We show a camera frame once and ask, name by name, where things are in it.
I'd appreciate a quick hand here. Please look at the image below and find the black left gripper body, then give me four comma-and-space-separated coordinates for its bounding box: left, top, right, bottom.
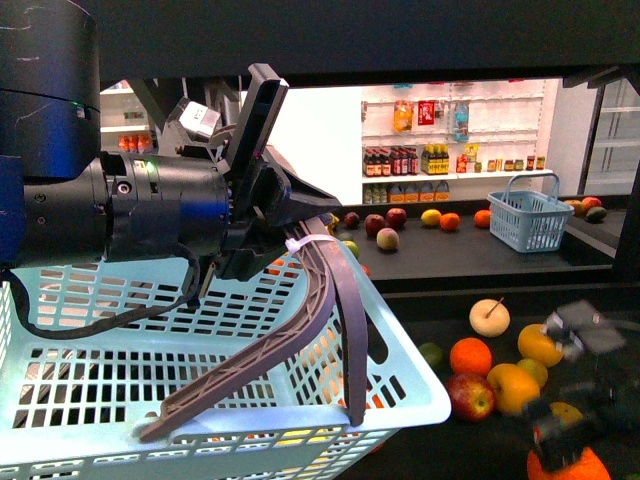
165, 63, 340, 281

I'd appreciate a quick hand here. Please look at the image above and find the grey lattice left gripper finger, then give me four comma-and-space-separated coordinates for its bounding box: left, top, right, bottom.
302, 218, 368, 426
138, 222, 334, 443

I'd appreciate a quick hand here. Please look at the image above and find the large light blue basket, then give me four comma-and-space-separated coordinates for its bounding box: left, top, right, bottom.
1, 242, 451, 479

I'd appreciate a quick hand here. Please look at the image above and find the far yellow lemon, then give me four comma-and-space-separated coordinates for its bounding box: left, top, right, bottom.
420, 209, 442, 228

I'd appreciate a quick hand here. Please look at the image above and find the far orange by lemon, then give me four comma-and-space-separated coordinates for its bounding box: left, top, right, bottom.
439, 213, 461, 232

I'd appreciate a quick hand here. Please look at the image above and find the white store shelf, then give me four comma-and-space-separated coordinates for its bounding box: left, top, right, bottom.
361, 79, 559, 204

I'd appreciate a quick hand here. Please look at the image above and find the far green apple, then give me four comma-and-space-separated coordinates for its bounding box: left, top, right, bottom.
343, 240, 360, 259

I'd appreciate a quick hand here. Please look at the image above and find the far peach alone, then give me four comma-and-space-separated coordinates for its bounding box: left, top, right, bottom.
376, 228, 400, 251

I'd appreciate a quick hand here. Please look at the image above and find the far dark red apple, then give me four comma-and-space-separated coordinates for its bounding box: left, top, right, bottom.
386, 207, 408, 230

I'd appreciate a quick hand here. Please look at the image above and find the green lime upper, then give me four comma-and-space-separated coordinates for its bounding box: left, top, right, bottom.
418, 342, 444, 371

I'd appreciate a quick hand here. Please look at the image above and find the far orange by basket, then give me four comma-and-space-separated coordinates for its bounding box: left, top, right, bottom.
473, 209, 491, 229

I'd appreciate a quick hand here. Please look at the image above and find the small orange centre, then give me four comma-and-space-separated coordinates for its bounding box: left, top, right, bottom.
449, 337, 493, 377

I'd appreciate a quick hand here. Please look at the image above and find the black front display tray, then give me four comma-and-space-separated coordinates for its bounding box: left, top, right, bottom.
347, 285, 639, 479

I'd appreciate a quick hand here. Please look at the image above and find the red apple centre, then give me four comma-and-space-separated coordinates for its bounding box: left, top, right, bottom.
445, 373, 496, 423

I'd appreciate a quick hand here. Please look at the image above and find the white pear with stem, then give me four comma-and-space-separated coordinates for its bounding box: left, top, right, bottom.
469, 299, 511, 338

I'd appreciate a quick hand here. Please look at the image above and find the small blue basket far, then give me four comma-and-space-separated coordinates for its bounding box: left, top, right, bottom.
487, 173, 574, 253

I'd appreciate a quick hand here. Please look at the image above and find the yellow orange apple centre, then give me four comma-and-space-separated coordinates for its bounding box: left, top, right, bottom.
487, 363, 540, 415

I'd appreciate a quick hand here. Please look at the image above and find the golden apple right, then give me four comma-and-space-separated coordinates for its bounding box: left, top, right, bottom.
517, 324, 563, 368

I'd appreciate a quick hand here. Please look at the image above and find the kiwi upper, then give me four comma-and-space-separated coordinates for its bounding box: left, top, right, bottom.
517, 358, 549, 389

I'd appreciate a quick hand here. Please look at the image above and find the kiwi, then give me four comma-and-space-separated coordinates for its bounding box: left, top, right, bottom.
517, 358, 549, 389
550, 401, 584, 426

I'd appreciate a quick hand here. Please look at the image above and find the kiwi lower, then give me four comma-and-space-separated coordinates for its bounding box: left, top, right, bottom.
550, 401, 584, 426

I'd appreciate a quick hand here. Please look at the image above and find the large orange front centre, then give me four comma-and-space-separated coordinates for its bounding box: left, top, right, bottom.
526, 447, 612, 480

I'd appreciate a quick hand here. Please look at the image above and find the black cable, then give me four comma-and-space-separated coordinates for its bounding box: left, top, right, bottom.
7, 242, 202, 341

